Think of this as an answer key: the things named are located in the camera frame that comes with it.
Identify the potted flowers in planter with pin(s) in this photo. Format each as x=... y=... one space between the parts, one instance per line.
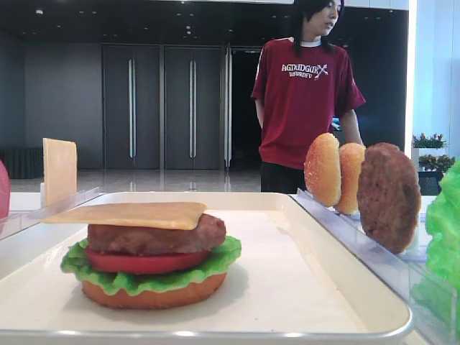
x=430 y=155

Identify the white rectangular serving tray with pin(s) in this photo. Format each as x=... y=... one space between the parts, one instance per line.
x=294 y=283

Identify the person in red shirt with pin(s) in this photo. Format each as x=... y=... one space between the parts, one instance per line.
x=302 y=83

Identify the upright red tomato slice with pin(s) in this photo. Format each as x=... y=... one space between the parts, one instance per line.
x=5 y=190

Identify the clear acrylic rack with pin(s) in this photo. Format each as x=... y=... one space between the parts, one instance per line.
x=21 y=220
x=400 y=271

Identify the clear acrylic left rack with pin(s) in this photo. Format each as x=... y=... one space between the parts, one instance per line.
x=21 y=220

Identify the clear acrylic right rack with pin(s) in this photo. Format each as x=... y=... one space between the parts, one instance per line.
x=400 y=271

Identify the upright green lettuce leaf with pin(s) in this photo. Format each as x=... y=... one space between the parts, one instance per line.
x=443 y=230

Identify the tomato slice in burger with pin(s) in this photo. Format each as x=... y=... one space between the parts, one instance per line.
x=144 y=265

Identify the cheese slice on burger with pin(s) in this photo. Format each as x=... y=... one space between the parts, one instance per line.
x=169 y=215

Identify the upright brown meat patty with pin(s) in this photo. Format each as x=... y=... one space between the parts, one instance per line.
x=388 y=197

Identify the lettuce leaf in burger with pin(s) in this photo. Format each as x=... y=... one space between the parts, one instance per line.
x=75 y=261

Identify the upright cheese slice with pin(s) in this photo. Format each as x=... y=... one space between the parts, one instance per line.
x=60 y=170

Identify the sesame top bun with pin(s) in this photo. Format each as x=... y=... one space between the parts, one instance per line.
x=322 y=170

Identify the bottom bun on tray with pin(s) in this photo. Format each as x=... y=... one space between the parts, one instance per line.
x=148 y=300

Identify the dark double doors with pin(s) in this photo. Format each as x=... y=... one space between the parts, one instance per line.
x=179 y=108

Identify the meat patty in burger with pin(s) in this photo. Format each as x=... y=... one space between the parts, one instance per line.
x=144 y=241

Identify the upright bun slice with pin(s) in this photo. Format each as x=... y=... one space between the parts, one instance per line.
x=351 y=157

